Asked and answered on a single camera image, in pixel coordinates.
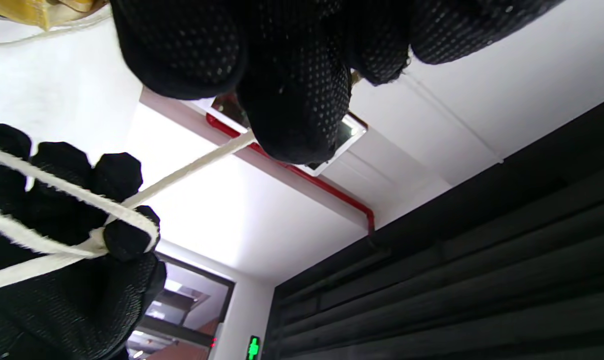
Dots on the red ceiling pipe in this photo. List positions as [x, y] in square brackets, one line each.
[322, 187]

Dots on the dark framed window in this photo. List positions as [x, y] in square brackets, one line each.
[192, 320]

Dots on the person's left hand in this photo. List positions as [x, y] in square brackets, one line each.
[292, 65]

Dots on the green exit sign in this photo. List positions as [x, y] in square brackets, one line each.
[253, 349]

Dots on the person's right hand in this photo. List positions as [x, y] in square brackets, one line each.
[72, 310]

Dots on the white shoe lace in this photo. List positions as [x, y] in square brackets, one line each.
[42, 36]
[192, 167]

